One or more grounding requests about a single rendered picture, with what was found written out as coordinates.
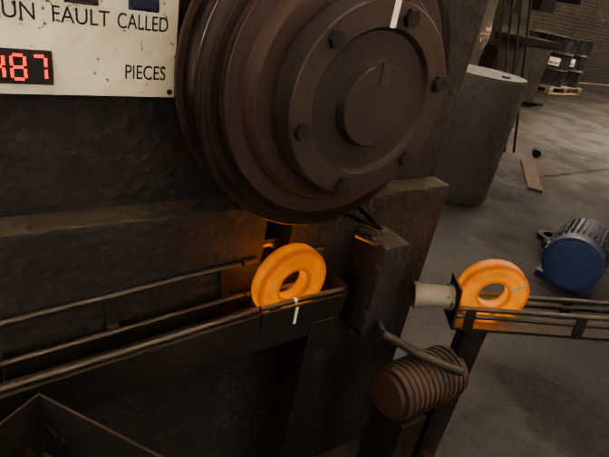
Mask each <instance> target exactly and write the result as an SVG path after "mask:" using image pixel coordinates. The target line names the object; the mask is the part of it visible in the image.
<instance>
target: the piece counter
mask: <svg viewBox="0 0 609 457"><path fill-rule="evenodd" d="M12 55H13V56H22V57H23V54H22V53H12ZM13 56H9V61H10V65H13ZM34 57H37V58H43V60H44V67H47V58H44V56H43V55H40V54H34ZM1 62H2V64H0V68H2V65H5V57H4V56H3V55H1ZM23 62H24V66H26V57H23ZM24 66H21V65H14V68H16V69H24ZM14 68H10V70H11V77H14V80H15V81H24V78H27V69H24V78H18V77H15V75H14ZM2 71H3V77H6V73H5V68H2Z"/></svg>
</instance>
